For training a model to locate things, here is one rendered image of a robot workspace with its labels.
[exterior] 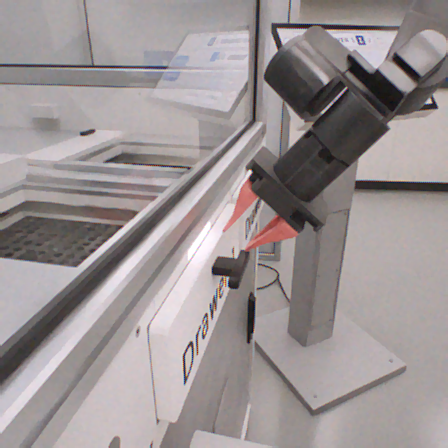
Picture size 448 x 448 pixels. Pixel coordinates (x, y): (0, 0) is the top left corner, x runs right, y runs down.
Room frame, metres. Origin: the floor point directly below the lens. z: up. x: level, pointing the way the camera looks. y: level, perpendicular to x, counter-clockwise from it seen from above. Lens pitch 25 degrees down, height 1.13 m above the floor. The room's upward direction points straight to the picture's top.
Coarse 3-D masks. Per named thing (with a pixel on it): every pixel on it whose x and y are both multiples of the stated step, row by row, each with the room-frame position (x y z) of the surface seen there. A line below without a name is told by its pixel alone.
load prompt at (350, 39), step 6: (294, 36) 1.20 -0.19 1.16; (336, 36) 1.27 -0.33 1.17; (342, 36) 1.28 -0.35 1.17; (348, 36) 1.29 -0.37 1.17; (354, 36) 1.30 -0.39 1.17; (360, 36) 1.31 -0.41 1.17; (366, 36) 1.32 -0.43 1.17; (372, 36) 1.33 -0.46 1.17; (342, 42) 1.26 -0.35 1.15; (348, 42) 1.27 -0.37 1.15; (354, 42) 1.28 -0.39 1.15; (360, 42) 1.29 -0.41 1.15; (366, 42) 1.30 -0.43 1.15; (372, 42) 1.31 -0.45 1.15
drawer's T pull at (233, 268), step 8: (240, 256) 0.39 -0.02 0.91; (248, 256) 0.40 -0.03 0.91; (216, 264) 0.37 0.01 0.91; (224, 264) 0.37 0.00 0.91; (232, 264) 0.37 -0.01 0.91; (240, 264) 0.37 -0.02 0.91; (216, 272) 0.37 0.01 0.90; (224, 272) 0.36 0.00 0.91; (232, 272) 0.35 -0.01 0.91; (240, 272) 0.35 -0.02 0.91; (232, 280) 0.34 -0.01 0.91; (240, 280) 0.35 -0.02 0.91; (232, 288) 0.34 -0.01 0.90
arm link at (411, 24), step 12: (420, 0) 0.40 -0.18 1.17; (432, 0) 0.40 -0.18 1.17; (444, 0) 0.39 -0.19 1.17; (408, 12) 0.39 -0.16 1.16; (420, 12) 0.39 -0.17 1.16; (432, 12) 0.39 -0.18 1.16; (444, 12) 0.39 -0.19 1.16; (408, 24) 0.39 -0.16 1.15; (420, 24) 0.38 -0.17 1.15; (432, 24) 0.38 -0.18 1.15; (444, 24) 0.38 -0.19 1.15; (396, 36) 0.38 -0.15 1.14; (408, 36) 0.38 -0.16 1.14; (396, 48) 0.38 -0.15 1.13; (384, 60) 0.39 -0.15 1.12; (444, 72) 0.36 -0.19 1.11; (420, 84) 0.36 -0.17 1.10; (432, 84) 0.36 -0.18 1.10; (408, 96) 0.37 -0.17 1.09; (420, 96) 0.37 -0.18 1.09; (408, 108) 0.40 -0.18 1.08
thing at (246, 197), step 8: (256, 176) 0.40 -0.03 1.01; (248, 184) 0.39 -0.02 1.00; (240, 192) 0.38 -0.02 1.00; (248, 192) 0.37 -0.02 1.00; (240, 200) 0.38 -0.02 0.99; (248, 200) 0.38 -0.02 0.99; (240, 208) 0.38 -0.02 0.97; (232, 216) 0.39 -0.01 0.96; (240, 216) 0.39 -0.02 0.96; (232, 224) 0.40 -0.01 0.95
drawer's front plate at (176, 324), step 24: (216, 240) 0.40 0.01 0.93; (192, 264) 0.34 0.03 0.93; (192, 288) 0.30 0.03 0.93; (216, 288) 0.39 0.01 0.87; (168, 312) 0.26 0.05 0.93; (192, 312) 0.30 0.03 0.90; (216, 312) 0.39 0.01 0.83; (168, 336) 0.24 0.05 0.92; (192, 336) 0.30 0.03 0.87; (168, 360) 0.24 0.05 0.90; (168, 384) 0.24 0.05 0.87; (168, 408) 0.24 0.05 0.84
